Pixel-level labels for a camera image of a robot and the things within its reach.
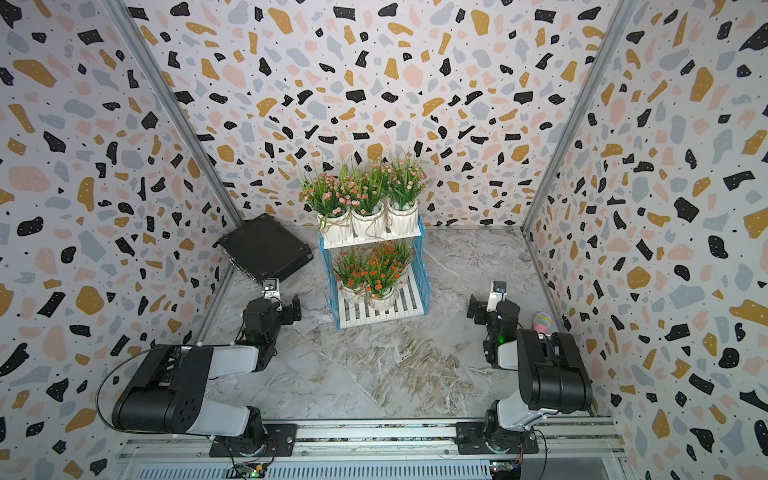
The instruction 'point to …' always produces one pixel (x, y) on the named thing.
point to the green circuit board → (248, 471)
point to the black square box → (266, 248)
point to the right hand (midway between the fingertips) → (491, 296)
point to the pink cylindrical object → (542, 322)
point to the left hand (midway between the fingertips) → (282, 295)
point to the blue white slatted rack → (412, 296)
